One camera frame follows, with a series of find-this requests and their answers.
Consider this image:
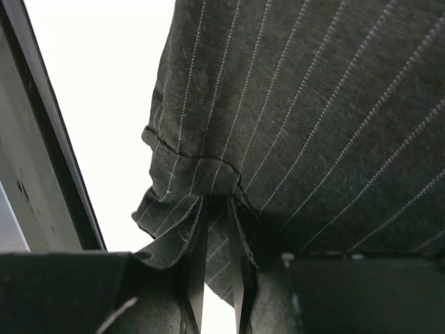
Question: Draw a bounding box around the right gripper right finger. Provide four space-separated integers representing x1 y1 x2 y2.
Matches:
227 197 444 333

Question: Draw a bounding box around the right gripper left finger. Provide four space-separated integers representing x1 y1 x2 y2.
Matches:
1 198 208 333

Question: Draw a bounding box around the black pinstriped long sleeve shirt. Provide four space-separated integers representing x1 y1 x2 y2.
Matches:
132 1 444 303

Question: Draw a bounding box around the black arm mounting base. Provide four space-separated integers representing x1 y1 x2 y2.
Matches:
1 1 106 252

